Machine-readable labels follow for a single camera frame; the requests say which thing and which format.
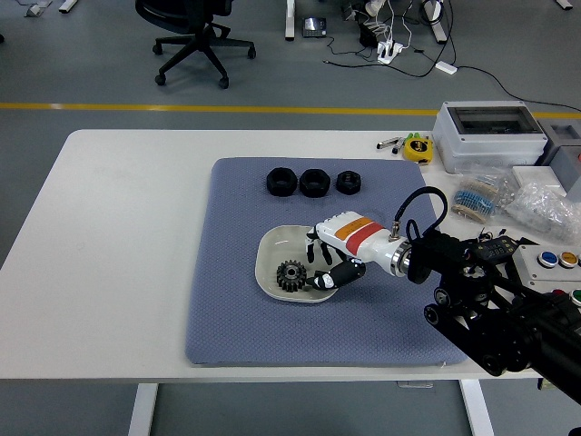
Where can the white table leg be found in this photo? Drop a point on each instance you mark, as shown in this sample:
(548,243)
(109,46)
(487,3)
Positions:
(476,409)
(143,409)

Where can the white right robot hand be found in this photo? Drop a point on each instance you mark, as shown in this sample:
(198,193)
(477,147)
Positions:
(363,238)

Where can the clear bag of plastic parts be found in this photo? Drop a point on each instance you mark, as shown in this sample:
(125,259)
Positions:
(540,209)

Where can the yellow tape measure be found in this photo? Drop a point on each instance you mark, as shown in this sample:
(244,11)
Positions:
(417,150)

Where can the large black metal gear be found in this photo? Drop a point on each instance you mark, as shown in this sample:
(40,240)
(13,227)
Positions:
(286,284)

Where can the dark grey box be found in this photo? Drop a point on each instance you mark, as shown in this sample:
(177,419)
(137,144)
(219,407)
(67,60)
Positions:
(565,154)

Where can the white power adapter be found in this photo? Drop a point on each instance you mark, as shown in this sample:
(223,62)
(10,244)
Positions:
(446,67)

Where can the clear bag of blue resistors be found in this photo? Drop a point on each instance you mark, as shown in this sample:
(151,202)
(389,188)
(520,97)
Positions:
(476,200)

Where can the white flat box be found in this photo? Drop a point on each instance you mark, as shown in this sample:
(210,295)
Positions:
(535,177)

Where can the black silver marker pen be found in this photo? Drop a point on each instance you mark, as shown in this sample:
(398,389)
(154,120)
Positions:
(386,144)

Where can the white square dish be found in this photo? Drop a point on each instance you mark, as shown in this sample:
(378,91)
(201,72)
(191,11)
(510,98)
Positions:
(277,245)

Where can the blue-grey padded mat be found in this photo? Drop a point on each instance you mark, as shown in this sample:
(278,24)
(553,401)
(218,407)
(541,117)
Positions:
(318,327)

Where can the black desk phone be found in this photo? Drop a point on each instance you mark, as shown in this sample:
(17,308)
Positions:
(313,27)

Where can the white table bracket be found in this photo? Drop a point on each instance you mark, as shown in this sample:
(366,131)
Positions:
(415,384)

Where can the black office chair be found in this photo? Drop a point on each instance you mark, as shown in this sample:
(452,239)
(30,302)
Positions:
(199,27)

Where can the small black hex nut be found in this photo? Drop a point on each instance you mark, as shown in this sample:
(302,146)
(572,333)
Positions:
(340,186)

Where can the white desk leg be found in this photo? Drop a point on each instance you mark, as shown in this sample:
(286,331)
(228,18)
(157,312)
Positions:
(290,18)
(436,22)

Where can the light grey electrical enclosure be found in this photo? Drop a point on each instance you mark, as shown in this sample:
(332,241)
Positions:
(490,150)

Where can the black digital panel meter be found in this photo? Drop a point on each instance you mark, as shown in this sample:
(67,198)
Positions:
(495,250)

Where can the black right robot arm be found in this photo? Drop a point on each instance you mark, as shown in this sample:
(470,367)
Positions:
(490,309)

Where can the large black hex nut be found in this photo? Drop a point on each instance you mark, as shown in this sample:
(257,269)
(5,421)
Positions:
(305,186)
(272,186)

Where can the white power strip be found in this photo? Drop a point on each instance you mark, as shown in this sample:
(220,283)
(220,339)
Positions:
(389,51)

